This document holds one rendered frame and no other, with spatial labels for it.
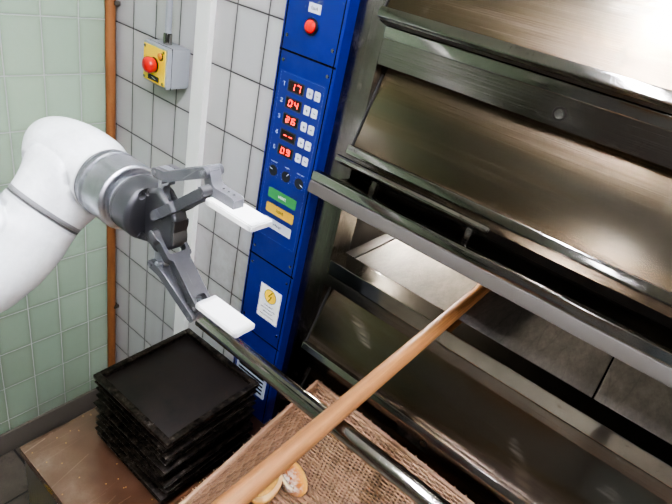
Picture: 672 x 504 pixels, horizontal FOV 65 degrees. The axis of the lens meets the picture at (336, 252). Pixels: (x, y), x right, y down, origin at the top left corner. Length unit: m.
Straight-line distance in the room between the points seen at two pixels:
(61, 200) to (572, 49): 0.75
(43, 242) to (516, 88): 0.74
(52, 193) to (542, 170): 0.74
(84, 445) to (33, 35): 1.07
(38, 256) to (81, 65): 1.04
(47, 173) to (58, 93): 0.98
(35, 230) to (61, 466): 0.90
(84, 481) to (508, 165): 1.21
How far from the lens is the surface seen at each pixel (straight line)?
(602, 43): 0.91
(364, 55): 1.10
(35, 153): 0.78
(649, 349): 0.85
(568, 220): 0.95
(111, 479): 1.51
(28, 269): 0.76
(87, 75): 1.75
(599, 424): 1.10
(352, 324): 1.28
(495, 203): 0.97
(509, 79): 0.96
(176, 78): 1.46
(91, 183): 0.70
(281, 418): 1.34
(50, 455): 1.58
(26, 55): 1.66
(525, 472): 1.21
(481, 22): 0.96
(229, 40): 1.36
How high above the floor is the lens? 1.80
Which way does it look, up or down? 29 degrees down
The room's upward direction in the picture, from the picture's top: 14 degrees clockwise
